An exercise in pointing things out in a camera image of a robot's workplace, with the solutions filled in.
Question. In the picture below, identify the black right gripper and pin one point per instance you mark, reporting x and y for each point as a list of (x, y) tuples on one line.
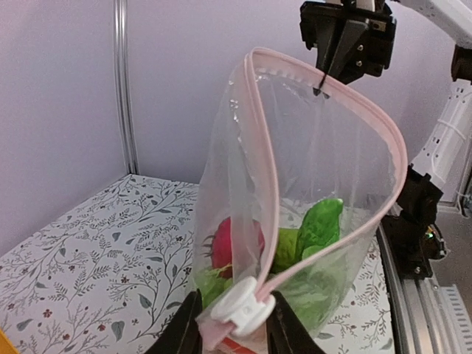
[(352, 38)]

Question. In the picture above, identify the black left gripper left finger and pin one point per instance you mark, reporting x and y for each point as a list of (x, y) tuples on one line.
[(181, 335)]

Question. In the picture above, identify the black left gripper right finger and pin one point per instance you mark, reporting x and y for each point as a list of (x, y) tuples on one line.
[(285, 333)]

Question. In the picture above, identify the orange carrot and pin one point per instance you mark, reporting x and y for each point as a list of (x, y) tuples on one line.
[(310, 293)]

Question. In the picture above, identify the red apple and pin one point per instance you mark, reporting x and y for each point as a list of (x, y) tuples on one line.
[(236, 245)]

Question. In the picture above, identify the clear zip top bag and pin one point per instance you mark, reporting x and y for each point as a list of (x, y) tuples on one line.
[(279, 144)]

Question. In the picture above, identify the yellow plastic basket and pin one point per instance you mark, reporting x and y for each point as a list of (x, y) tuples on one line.
[(6, 347)]

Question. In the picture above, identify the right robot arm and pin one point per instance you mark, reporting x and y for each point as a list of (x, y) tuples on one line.
[(453, 127)]

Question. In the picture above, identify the floral table mat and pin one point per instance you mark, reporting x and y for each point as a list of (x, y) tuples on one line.
[(108, 277)]

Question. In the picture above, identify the front aluminium rail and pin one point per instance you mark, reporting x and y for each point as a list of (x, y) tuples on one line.
[(434, 315)]

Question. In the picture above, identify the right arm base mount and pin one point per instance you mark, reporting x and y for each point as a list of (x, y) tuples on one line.
[(414, 238)]

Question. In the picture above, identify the right aluminium frame post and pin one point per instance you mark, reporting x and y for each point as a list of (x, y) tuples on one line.
[(122, 88)]

